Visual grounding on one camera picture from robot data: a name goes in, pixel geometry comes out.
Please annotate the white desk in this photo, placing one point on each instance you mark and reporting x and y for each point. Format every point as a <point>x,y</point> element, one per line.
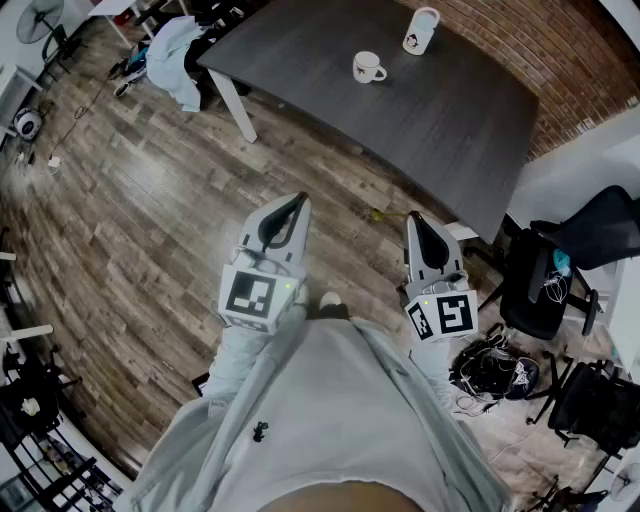
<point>15,80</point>

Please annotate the person's grey clothed torso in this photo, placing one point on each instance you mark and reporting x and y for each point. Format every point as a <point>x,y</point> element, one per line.
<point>325,400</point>

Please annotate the small black clip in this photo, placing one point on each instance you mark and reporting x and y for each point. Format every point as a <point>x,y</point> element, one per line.
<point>260,432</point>

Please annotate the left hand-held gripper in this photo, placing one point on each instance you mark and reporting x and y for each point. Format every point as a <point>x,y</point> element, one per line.
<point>250,295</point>

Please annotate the black mesh office chair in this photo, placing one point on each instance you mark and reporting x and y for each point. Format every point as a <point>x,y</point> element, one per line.
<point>530,300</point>

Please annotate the black flat device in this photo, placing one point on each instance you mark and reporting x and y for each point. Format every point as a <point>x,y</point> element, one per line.
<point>200,386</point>

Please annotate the black shelf rack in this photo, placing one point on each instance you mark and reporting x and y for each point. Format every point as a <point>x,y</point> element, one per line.
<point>30,400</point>

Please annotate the person's white shoe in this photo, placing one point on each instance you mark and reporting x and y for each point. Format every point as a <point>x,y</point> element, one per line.
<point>330,299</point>

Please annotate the light blue jacket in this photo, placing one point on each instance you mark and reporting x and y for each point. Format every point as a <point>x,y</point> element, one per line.
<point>170,60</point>

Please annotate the white table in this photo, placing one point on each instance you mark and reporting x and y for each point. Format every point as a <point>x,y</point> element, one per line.
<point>112,7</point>

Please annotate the person's left forearm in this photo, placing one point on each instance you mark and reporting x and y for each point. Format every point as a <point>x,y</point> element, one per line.
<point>240,360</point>

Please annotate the white round device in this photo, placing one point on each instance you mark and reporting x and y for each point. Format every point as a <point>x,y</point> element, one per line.
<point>27,124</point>

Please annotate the white table leg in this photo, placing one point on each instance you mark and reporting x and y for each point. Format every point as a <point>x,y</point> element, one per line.
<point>462,231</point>

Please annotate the white mug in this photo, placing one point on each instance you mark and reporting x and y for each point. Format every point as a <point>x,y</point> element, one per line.
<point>365,67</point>

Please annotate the black standing fan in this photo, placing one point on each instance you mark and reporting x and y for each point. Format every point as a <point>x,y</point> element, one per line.
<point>37,22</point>

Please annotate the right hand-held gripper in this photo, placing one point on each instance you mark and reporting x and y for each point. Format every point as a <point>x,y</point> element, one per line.
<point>455,312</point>

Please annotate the white jar with penguin print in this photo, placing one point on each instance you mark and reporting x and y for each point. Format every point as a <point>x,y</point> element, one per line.
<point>417,35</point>

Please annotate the person's right forearm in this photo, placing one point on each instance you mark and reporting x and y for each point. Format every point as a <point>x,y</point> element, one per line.
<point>430,365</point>

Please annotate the small yellow spoon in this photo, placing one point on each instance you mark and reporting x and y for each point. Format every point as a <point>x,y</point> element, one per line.
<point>395,215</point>

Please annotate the teal cloth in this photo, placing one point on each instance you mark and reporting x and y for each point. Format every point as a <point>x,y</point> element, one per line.
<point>561,260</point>

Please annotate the white power adapter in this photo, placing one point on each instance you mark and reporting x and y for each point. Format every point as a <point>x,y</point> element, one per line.
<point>53,164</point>

